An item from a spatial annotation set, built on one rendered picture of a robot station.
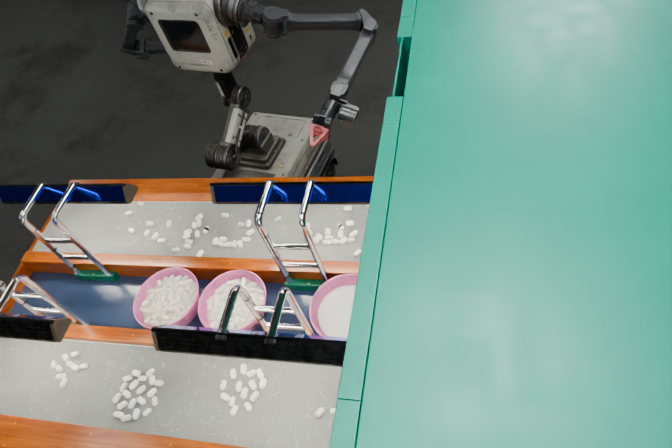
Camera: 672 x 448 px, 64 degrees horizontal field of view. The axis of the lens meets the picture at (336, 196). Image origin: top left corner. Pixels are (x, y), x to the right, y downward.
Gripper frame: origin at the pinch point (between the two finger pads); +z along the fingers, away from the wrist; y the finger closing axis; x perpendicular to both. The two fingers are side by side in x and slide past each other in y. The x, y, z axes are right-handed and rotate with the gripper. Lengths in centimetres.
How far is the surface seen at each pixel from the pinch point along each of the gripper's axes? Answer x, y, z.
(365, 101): 8, 130, -152
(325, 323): -24, 41, 42
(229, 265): 20, 53, 29
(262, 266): 7, 49, 27
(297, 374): -21, 41, 62
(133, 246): 66, 72, 28
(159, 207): 66, 72, 7
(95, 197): 76, 41, 28
